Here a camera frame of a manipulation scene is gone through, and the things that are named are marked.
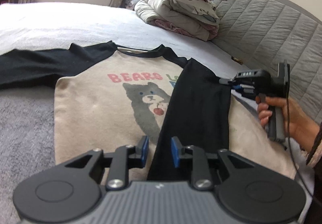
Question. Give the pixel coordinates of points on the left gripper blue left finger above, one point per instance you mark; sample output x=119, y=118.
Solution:
x=122, y=160

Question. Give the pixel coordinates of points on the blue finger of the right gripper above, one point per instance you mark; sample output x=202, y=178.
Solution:
x=240, y=88
x=230, y=81

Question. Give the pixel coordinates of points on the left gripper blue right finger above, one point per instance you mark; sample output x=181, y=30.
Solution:
x=193, y=160

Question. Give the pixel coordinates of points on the cream and black sweatshirt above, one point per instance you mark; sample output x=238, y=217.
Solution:
x=105, y=98

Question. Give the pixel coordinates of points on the person's right hand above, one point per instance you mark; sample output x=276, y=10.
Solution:
x=302, y=129

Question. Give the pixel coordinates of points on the grey quilted headboard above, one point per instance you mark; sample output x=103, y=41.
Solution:
x=263, y=33

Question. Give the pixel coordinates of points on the folded grey pink quilt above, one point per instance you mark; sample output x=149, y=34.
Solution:
x=194, y=18

